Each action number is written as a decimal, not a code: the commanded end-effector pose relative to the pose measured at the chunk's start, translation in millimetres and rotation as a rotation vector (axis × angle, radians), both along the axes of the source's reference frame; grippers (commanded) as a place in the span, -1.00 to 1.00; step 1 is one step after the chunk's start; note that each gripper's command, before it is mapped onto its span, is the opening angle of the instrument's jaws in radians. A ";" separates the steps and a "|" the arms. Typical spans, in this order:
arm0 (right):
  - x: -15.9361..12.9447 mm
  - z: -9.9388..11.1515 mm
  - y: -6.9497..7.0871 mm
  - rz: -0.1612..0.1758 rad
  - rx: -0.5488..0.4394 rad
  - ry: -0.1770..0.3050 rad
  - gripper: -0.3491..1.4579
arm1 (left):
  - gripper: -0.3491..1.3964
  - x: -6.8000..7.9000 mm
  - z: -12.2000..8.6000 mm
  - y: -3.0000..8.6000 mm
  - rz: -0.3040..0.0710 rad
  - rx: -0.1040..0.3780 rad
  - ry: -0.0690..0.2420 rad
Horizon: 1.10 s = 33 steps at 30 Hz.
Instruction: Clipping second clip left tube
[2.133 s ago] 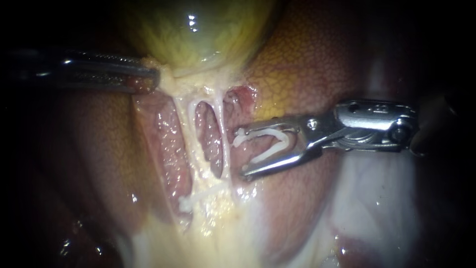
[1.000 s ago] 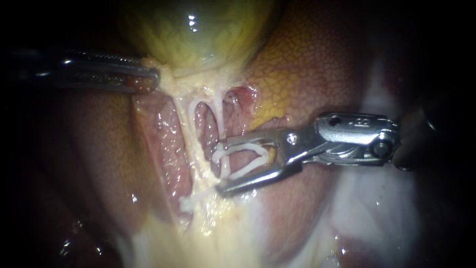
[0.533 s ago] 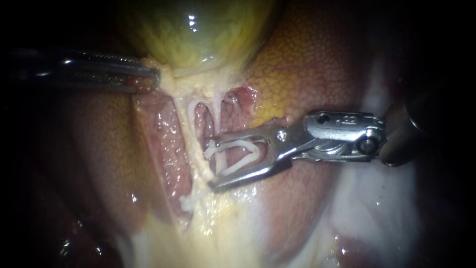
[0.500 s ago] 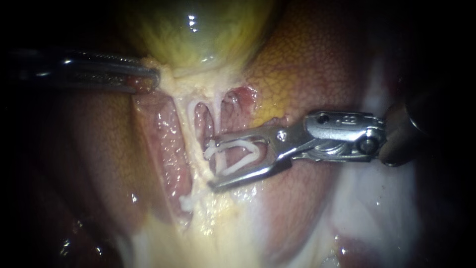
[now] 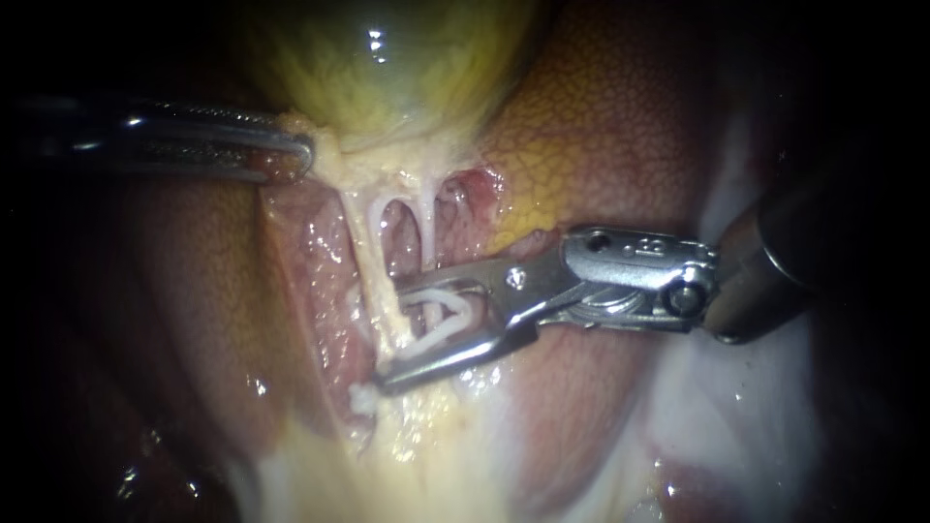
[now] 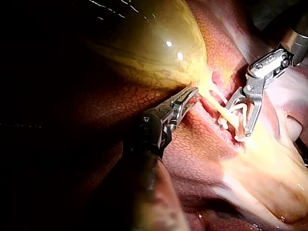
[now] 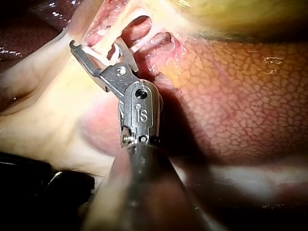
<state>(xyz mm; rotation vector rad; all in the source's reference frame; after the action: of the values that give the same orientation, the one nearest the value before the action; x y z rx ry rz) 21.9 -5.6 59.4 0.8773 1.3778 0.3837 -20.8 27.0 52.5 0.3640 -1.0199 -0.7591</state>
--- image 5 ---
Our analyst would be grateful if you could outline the right arm instrument jaw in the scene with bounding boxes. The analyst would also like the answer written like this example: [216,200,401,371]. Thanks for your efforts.
[372,310,541,398]
[394,258,512,300]

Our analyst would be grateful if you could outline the left arm instrument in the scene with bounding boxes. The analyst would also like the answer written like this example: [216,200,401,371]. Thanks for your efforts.
[15,94,134,174]

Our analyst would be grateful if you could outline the left arm instrument jaw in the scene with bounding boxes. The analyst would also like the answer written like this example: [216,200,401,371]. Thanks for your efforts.
[69,138,314,184]
[129,101,317,158]

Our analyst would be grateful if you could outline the right arm instrument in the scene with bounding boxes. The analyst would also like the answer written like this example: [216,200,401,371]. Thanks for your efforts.
[487,225,723,334]

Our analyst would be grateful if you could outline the white clip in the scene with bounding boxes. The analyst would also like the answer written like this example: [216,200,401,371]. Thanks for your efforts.
[395,288,479,364]

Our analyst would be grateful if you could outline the gallbladder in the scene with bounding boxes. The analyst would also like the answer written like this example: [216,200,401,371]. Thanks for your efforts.
[243,0,550,208]

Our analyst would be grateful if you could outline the thin tube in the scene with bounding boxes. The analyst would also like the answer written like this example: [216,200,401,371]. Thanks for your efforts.
[336,185,408,357]

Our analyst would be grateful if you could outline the pale fatty tissue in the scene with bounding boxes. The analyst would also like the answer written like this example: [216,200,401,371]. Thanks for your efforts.
[235,377,528,523]
[580,108,826,523]

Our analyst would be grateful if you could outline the dark red liver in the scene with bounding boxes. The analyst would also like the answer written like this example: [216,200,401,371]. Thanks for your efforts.
[43,0,881,523]

